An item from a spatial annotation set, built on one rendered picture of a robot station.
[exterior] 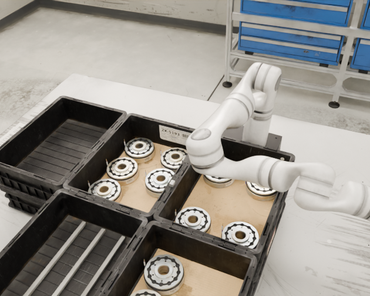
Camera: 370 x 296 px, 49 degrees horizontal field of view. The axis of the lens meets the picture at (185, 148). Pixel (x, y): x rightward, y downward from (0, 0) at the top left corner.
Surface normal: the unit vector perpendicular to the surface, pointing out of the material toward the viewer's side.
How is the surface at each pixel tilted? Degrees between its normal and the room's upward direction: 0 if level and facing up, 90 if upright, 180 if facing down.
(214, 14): 90
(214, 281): 0
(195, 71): 0
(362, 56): 90
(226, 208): 0
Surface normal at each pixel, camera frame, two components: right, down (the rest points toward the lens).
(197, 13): -0.39, 0.62
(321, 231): -0.04, -0.76
